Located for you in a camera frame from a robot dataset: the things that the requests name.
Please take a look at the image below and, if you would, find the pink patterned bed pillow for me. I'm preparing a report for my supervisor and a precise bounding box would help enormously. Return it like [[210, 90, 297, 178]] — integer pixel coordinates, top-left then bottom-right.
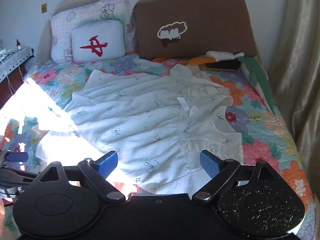
[[50, 0, 139, 63]]

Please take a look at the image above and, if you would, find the orange white plush toy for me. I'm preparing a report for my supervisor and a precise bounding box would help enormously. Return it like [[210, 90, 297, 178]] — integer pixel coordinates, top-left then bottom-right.
[[151, 50, 246, 67]]

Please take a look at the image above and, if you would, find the green crocodile plush toy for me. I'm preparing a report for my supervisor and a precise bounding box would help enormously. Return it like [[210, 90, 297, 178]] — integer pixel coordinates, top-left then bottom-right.
[[237, 56, 275, 116]]

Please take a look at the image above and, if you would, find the bedside table patterned cloth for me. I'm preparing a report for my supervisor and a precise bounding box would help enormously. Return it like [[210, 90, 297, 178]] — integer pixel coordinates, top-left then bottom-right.
[[0, 44, 34, 111]]

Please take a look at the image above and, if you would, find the white mahjong character pillow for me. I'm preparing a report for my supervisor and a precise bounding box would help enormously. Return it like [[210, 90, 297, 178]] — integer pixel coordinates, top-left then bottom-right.
[[72, 20, 126, 63]]

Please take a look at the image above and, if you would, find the brown cloud cushion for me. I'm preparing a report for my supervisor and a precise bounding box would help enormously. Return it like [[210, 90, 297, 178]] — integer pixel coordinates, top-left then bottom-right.
[[134, 0, 257, 60]]

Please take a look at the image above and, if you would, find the dark small bottle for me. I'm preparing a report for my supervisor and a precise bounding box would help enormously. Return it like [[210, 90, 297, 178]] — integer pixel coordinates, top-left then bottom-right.
[[16, 39, 22, 50]]

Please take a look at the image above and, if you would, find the gold satin curtain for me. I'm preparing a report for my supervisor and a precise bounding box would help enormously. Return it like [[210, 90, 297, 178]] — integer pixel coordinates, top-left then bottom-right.
[[267, 0, 320, 176]]

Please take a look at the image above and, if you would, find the white bow-print dress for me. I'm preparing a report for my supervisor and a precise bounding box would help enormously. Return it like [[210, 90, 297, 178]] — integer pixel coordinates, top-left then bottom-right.
[[36, 64, 244, 194]]

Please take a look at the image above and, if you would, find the floral quilt bedspread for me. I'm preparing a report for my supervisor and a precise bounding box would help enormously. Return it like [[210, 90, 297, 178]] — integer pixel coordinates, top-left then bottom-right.
[[1, 54, 317, 239]]

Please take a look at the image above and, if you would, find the white cable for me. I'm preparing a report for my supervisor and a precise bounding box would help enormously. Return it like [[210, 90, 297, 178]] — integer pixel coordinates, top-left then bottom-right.
[[0, 49, 25, 98]]

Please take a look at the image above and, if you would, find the yellow wall sticker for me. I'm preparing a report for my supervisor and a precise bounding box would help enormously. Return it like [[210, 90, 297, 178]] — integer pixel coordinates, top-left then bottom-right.
[[41, 3, 48, 14]]

